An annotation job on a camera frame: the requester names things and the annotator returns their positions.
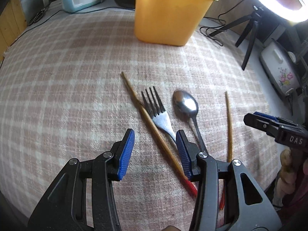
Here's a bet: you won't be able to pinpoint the metal spoon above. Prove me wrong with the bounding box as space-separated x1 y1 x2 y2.
172 89 208 153

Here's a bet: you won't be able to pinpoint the red tipped wooden chopstick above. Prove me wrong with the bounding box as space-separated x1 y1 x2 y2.
121 72 197 198

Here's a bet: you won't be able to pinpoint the pine wood board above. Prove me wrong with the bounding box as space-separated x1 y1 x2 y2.
1 0 27 61

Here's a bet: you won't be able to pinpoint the black tripod stand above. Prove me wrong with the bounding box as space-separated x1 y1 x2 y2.
209 6 264 70

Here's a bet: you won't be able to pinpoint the thin wooden chopstick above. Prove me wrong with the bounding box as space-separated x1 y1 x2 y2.
225 91 233 162

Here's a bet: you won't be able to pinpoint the black scissors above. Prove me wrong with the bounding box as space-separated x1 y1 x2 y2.
28 6 49 26

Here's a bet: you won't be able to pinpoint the metal fork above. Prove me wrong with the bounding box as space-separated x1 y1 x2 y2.
141 86 176 146

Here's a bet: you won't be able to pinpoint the plaid beige table cloth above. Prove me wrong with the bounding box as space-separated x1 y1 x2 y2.
1 11 280 230

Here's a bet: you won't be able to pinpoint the yellow plastic utensil bin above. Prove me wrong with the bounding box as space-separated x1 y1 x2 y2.
134 0 218 46

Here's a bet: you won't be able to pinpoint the white floral rice cooker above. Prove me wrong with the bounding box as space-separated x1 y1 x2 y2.
259 39 300 98

